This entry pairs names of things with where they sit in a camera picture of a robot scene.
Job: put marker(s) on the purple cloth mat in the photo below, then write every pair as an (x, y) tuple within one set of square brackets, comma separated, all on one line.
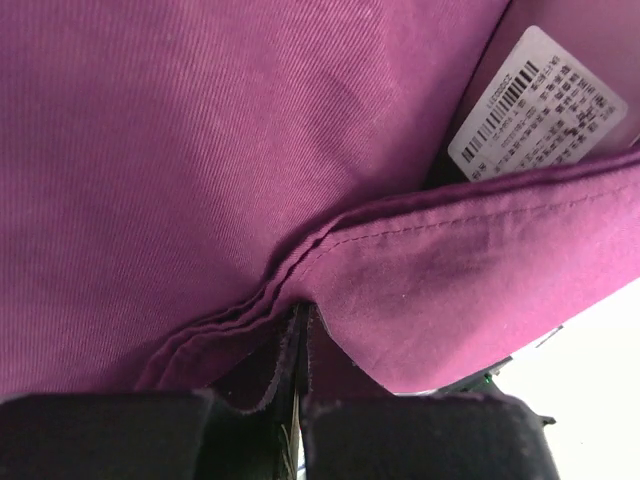
[(177, 175)]

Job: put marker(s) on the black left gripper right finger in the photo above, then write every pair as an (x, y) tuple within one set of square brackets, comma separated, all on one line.
[(353, 428)]

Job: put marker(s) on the white barcode label sticker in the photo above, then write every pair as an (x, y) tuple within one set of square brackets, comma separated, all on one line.
[(542, 108)]

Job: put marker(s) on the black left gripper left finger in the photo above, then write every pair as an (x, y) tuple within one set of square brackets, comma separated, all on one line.
[(243, 426)]

